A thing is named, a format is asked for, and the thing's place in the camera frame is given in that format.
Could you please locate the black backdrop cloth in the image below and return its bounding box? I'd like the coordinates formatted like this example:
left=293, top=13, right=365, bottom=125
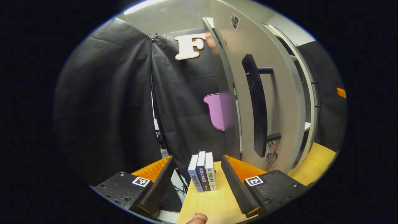
left=54, top=17, right=347, bottom=187

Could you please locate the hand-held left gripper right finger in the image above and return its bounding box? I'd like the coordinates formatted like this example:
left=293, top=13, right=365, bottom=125
left=221, top=155, right=307, bottom=218

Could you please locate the black door handle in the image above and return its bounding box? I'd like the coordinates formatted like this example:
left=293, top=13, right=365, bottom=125
left=242, top=54, right=282, bottom=158

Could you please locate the white book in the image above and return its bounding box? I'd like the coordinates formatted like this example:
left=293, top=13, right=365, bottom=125
left=205, top=152, right=217, bottom=191

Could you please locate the light blue book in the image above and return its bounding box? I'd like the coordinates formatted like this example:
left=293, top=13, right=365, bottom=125
left=187, top=154, right=204, bottom=192

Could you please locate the dark blue book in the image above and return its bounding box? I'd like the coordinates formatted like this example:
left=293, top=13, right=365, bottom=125
left=197, top=151, right=211, bottom=191

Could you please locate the white cabinet door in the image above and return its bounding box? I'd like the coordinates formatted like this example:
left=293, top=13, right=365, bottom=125
left=203, top=0, right=307, bottom=173

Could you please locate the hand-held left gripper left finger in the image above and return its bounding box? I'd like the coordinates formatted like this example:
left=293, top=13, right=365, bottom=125
left=93, top=156, right=175, bottom=218

